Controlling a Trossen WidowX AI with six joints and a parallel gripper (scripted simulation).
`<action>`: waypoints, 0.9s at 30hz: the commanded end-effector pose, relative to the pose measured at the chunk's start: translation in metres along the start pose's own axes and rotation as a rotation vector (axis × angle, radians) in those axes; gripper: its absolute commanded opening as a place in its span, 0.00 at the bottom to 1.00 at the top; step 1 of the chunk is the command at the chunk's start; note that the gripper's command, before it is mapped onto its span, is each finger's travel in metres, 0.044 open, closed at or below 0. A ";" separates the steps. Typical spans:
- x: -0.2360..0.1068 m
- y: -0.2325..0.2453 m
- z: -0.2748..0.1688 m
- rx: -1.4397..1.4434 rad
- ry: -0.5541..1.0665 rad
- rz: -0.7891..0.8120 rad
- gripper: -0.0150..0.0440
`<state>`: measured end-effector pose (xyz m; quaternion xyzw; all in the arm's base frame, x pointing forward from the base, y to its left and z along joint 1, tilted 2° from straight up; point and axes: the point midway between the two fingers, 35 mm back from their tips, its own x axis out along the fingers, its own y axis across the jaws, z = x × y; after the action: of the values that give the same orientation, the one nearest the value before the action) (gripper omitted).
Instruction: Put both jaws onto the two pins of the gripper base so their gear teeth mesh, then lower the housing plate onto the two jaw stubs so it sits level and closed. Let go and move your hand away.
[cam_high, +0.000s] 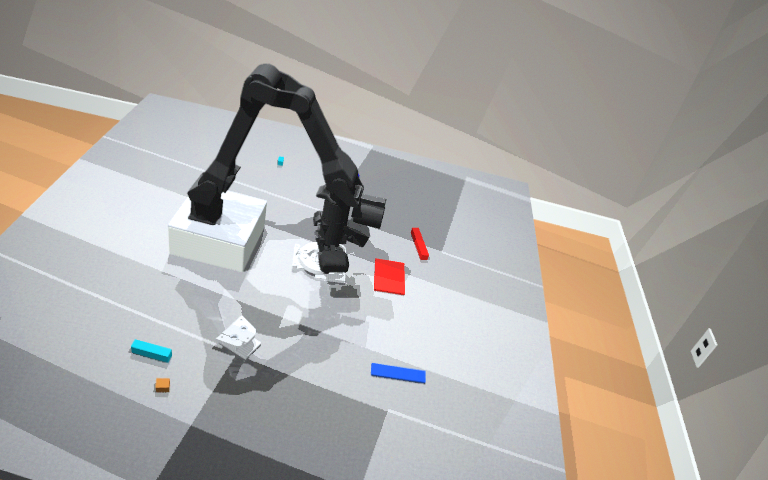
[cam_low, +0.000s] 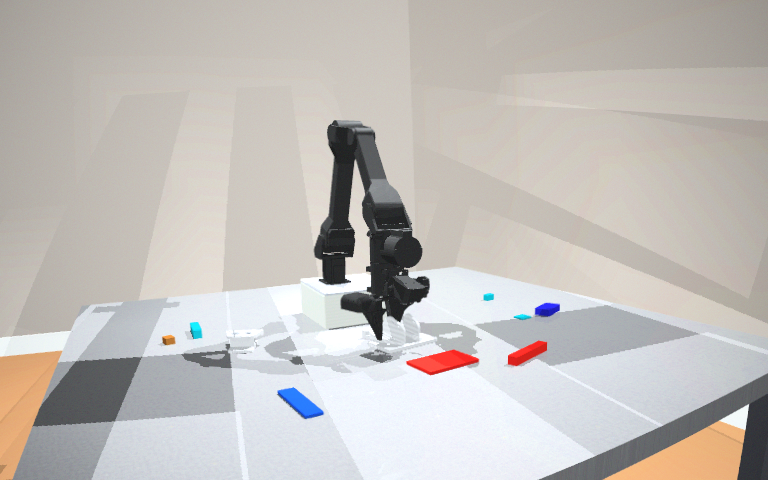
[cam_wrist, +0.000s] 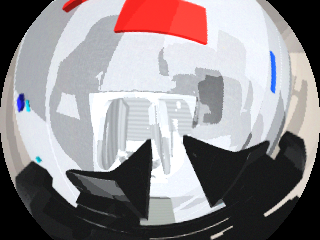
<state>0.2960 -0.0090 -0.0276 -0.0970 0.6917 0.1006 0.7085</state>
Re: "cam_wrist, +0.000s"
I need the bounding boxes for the red rectangular bar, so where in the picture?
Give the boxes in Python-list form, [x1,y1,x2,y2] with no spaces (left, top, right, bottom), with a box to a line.
[61,0,85,13]

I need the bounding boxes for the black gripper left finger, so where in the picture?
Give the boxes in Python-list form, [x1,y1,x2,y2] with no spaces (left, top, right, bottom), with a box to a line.
[65,139,153,221]

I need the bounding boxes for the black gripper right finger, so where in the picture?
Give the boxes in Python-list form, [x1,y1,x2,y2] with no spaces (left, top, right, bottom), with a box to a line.
[183,135,269,208]

